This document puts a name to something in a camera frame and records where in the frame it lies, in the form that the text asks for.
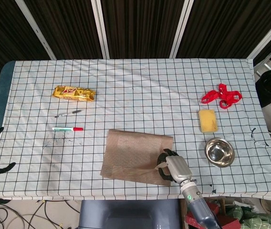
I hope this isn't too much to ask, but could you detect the small red box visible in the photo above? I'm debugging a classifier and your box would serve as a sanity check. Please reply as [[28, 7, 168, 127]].
[[218, 214, 240, 229]]

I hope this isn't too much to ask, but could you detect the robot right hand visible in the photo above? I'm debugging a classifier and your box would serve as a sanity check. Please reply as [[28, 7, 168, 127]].
[[156, 149, 193, 184]]

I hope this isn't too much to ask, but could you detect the black pen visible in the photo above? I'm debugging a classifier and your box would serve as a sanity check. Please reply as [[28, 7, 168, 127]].
[[54, 109, 82, 118]]

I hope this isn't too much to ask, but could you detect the checkered white tablecloth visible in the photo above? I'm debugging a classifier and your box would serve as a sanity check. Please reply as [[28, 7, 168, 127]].
[[0, 58, 271, 202]]

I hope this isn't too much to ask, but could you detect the yellow sponge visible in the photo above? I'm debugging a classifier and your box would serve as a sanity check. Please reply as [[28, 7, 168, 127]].
[[198, 109, 219, 133]]

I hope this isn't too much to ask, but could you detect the dark slatted screen panel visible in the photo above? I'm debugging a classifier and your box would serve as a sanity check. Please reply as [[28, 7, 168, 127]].
[[176, 0, 271, 59], [101, 0, 186, 59], [23, 0, 103, 60], [0, 0, 52, 83]]

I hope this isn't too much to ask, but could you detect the red ribbon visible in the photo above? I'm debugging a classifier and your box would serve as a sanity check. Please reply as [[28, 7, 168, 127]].
[[201, 83, 243, 110]]

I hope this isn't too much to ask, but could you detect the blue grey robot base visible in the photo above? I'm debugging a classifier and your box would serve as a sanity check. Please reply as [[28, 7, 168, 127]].
[[78, 199, 182, 229]]

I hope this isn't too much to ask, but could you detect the wooden crate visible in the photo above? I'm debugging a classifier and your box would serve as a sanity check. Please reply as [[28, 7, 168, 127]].
[[179, 197, 236, 229]]

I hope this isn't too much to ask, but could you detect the gold snack packet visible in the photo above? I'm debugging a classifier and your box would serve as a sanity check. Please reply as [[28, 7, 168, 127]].
[[52, 85, 96, 103]]

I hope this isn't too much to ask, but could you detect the brown woven placemat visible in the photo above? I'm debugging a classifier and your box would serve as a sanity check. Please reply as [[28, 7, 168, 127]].
[[100, 129, 174, 186]]

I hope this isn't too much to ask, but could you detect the red capped white marker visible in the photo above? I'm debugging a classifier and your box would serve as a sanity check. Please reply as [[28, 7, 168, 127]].
[[52, 126, 84, 132]]

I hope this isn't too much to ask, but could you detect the white screen frame post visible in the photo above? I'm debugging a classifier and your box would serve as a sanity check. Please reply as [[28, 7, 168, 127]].
[[15, 0, 56, 60], [91, 0, 110, 59], [246, 10, 271, 60], [170, 0, 195, 58]]

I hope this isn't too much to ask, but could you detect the metal bowl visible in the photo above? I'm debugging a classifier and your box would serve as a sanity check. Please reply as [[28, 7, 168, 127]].
[[204, 137, 236, 168]]

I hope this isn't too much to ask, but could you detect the black floor cable bundle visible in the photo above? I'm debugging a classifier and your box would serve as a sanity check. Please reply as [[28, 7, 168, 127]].
[[0, 198, 81, 229]]

